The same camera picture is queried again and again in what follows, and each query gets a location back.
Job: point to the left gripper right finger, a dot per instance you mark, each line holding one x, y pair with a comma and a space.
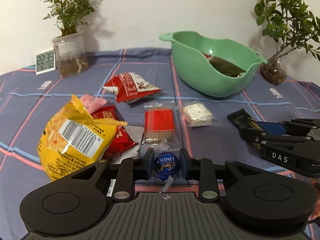
203, 171

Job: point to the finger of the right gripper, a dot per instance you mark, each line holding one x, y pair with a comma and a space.
272, 128
252, 136

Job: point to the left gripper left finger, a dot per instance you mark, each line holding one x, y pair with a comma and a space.
128, 172

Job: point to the blue Lindor chocolate ball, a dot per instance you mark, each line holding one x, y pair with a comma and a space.
166, 168

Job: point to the black snack bar packet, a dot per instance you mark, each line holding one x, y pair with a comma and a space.
242, 120

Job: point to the red small snack packet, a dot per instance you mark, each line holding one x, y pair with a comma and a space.
115, 146

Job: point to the white tablecloth label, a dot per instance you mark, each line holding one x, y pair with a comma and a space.
45, 85
276, 93

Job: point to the red hawthorn cake packet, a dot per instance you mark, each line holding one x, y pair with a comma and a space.
159, 125

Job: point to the white nougat candy packet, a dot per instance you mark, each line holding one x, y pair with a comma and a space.
197, 115

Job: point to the yellow chip bag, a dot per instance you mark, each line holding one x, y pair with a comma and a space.
73, 139

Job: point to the long red flat packet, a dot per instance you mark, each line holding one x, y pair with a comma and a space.
225, 67

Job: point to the red and white snack bag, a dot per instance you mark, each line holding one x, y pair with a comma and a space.
130, 87

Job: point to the blue plaid tablecloth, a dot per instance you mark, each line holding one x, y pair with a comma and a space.
25, 111

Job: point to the green plastic bowl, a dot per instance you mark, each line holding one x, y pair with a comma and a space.
196, 71

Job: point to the leafy plant in glass vase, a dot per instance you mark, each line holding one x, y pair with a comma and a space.
292, 26

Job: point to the white tablecloth label left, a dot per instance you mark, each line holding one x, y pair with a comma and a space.
45, 85

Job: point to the white digital clock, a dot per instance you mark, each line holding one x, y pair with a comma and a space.
45, 62

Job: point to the feathery plant in clear cup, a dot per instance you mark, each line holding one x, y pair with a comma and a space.
69, 47

